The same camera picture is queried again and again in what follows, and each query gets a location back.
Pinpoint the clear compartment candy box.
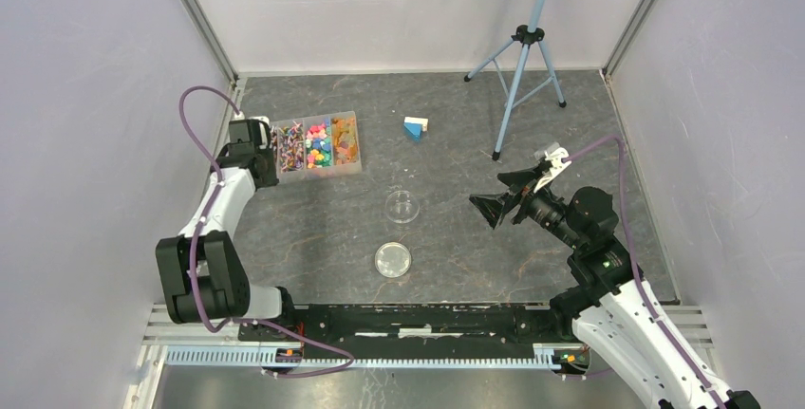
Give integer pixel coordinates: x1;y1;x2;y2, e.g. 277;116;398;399
271;111;363;184

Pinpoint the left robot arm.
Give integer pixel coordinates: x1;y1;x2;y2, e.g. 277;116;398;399
156;117;298;341

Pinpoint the round clear lid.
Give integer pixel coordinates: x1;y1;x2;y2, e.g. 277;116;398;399
374;242;412;278

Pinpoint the clear round dish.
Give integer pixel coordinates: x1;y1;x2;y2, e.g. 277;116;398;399
384;190;421;224

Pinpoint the blue tripod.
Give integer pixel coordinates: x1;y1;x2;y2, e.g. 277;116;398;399
463;0;567;161

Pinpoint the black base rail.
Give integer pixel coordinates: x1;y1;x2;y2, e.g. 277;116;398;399
238;303;591;375

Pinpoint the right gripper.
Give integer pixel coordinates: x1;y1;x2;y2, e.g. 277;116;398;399
468;164;584;250

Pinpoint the blue white block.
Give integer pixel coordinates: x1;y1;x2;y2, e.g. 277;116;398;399
403;116;429;141

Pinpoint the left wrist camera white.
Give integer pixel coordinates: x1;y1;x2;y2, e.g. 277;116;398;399
231;112;271;130

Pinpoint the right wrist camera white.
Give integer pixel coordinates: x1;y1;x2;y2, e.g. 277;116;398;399
534;142;571;191

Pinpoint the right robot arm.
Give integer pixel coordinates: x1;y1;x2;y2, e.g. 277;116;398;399
469;163;759;408

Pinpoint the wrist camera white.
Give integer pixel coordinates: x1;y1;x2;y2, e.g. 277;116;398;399
534;142;571;191
231;112;271;130

